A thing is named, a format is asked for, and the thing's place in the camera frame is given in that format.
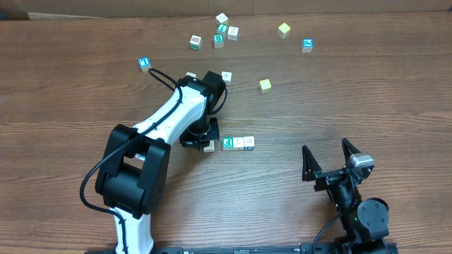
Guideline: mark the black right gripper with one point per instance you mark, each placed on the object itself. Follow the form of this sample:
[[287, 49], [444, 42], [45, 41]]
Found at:
[[312, 171]]

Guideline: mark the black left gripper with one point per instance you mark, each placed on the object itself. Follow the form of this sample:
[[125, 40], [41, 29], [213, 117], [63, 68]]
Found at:
[[188, 140]]

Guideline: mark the red letter wooden block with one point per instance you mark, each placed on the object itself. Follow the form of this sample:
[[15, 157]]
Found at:
[[210, 147]]

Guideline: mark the green C wooden block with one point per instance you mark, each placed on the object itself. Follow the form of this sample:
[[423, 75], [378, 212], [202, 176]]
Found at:
[[227, 143]]

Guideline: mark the plain wooden picture block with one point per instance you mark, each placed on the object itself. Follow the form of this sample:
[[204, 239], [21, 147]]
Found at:
[[238, 143]]

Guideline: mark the blue side wooden block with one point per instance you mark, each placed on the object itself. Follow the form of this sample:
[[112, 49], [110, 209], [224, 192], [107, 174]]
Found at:
[[249, 142]]

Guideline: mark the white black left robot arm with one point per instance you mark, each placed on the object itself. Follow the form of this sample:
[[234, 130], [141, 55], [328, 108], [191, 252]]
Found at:
[[132, 174]]

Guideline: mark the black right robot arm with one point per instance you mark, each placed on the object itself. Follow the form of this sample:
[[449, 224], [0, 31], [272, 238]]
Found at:
[[365, 222]]

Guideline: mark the blue side picture block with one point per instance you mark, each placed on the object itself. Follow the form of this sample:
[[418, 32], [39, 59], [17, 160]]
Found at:
[[191, 74]]

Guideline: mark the white picture wooden block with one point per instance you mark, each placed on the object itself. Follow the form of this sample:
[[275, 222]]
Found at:
[[227, 77]]

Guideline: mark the yellow top wooden block near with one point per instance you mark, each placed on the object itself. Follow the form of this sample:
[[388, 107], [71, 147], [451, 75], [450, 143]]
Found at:
[[264, 86]]

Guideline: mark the yellow wooden block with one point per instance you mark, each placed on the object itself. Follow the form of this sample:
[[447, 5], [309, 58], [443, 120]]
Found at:
[[283, 30], [264, 86]]

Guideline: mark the blue top wooden block left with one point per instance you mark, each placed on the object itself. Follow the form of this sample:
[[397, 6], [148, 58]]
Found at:
[[145, 64]]

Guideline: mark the green B wooden block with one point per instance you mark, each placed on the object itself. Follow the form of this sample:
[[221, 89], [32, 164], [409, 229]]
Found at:
[[195, 42]]

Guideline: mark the green R wooden block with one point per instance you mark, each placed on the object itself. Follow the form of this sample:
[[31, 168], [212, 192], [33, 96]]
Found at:
[[218, 41]]

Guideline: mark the white X wooden block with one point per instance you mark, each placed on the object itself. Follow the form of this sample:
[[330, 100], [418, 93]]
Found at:
[[232, 33]]

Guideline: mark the green L wooden block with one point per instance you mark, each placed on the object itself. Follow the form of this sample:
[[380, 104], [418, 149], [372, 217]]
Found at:
[[222, 29]]

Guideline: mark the blue top wooden block right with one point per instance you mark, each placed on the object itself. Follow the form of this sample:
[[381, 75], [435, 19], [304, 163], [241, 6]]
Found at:
[[307, 45]]

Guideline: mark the white top block back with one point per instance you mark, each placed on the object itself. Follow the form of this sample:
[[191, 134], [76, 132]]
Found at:
[[222, 19]]

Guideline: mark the yellow top wooden block far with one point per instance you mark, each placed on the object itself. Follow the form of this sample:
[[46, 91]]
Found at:
[[283, 30]]

